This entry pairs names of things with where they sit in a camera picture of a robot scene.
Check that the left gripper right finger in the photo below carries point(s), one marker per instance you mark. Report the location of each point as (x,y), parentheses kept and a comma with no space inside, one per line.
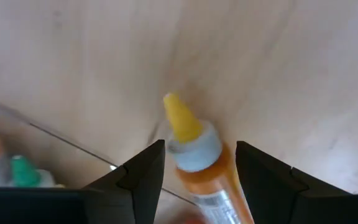
(275,193)

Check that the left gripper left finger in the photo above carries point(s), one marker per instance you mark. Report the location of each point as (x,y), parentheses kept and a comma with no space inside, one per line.
(135,186)

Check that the yellow food colouring bottle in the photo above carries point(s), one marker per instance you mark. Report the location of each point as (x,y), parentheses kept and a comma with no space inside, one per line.
(197,152)

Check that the green food colouring bottle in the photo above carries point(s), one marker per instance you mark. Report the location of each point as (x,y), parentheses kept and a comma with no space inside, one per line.
(23,172)

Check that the clear plastic bin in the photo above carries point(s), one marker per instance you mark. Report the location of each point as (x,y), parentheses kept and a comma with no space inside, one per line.
(57,155)

